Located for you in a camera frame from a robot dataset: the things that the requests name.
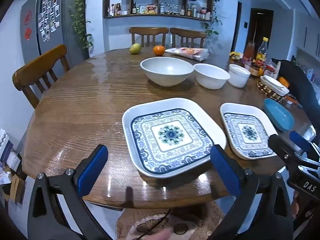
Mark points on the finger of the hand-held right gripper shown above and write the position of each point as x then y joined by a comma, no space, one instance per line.
282,147
298,140

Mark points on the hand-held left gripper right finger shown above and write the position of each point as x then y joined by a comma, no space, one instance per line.
225,170

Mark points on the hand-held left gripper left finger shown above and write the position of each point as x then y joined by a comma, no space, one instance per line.
92,170

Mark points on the teal plate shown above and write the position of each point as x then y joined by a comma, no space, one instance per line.
278,115

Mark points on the small patterned square plate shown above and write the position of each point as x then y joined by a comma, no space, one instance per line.
247,132

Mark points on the large patterned square plate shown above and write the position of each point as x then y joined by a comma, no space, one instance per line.
172,135

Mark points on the small straight-sided white bowl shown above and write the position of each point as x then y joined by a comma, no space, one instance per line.
238,76

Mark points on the medium white bowl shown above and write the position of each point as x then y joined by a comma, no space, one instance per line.
211,75

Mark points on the large white bowl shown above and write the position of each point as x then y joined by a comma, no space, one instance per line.
166,67

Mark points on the person's right hand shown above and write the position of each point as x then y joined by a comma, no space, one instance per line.
295,205

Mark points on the orange snack packet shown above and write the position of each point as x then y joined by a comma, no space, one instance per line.
291,101

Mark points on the rectangular patterned white dish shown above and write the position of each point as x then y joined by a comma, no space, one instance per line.
280,92

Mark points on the beaded wooden trivet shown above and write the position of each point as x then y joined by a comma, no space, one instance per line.
271,95

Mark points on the black jacket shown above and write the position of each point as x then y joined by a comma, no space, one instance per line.
300,85

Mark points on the bright orange object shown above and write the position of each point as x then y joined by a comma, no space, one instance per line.
283,81

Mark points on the round white black-rimmed plate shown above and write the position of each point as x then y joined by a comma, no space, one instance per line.
275,81

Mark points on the row of small counter jars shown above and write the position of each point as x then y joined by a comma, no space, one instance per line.
308,71

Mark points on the clear plastic packaging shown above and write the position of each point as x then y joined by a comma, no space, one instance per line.
278,70

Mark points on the beige plush stool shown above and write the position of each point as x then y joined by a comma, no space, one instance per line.
150,217

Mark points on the red-lidded sauce jar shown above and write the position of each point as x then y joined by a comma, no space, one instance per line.
269,70

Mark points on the yellow citrus fruit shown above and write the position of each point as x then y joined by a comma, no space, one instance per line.
261,72

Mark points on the black-lidded sauce jar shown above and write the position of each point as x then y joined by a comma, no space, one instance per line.
255,71

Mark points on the yellow-capped brown bottle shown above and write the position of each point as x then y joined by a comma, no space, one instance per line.
262,52

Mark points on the red sauce bottle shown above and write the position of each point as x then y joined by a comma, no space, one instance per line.
250,51

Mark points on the yellow snack packet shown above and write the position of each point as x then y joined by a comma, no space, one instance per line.
236,55

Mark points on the wooden chair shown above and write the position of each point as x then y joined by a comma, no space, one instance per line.
187,33
147,31
37,65

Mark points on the dark wooden door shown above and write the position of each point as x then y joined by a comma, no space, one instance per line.
260,27

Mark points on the plastic food bag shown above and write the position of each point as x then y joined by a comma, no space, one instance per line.
190,52

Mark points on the green pear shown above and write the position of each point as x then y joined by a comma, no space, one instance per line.
135,49

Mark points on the grey refrigerator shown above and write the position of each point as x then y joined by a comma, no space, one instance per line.
62,37

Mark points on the orange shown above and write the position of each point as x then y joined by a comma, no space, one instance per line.
159,50

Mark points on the trailing green vine plant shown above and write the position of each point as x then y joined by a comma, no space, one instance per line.
80,17
212,27

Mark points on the red round fridge sticker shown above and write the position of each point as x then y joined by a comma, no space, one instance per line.
28,17
28,33

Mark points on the group of fridge photo magnets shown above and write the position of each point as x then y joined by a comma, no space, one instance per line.
48,15

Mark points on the row of shelf jars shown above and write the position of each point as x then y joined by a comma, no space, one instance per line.
150,8

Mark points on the glass pot lid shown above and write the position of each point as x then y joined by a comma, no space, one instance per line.
168,6

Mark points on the white wall cabinet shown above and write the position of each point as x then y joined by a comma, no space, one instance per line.
307,35

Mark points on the black wall switch panel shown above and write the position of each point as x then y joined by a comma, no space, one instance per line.
245,25

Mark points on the dark wooden door frame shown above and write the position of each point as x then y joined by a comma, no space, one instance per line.
238,27

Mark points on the dark wooden wall shelf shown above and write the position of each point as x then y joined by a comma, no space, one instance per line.
155,16

